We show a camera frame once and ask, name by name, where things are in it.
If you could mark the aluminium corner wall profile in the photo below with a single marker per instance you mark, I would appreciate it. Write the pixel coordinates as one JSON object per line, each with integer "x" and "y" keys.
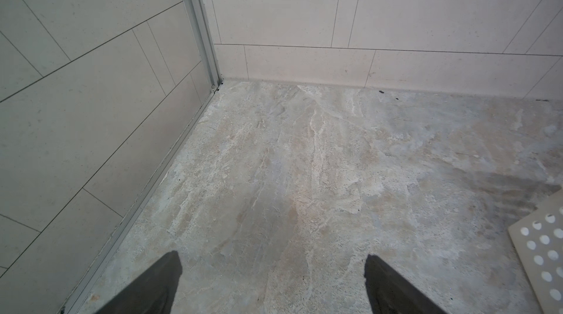
{"x": 202, "y": 34}

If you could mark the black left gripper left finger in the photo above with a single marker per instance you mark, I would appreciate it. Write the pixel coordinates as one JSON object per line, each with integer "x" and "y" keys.
{"x": 152, "y": 292}

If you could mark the white perforated plastic bin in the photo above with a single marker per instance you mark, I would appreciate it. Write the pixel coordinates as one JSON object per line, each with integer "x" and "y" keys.
{"x": 537, "y": 239}

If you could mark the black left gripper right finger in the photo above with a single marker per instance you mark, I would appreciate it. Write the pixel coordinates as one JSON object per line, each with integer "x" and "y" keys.
{"x": 389, "y": 292}

